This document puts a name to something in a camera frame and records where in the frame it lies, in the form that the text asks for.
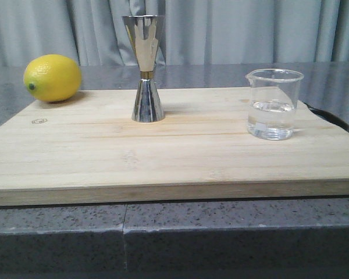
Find light wooden cutting board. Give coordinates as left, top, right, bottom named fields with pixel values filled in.
left=0, top=88, right=349, bottom=206

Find clear glass measuring beaker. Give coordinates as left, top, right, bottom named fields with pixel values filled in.
left=245, top=69, right=304, bottom=141

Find grey curtain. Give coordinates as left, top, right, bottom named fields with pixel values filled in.
left=0, top=1, right=349, bottom=66

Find yellow lemon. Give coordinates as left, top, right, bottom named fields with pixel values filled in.
left=23, top=54, right=82, bottom=102

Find silver steel double jigger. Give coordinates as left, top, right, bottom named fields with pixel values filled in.
left=123, top=15, right=165, bottom=123

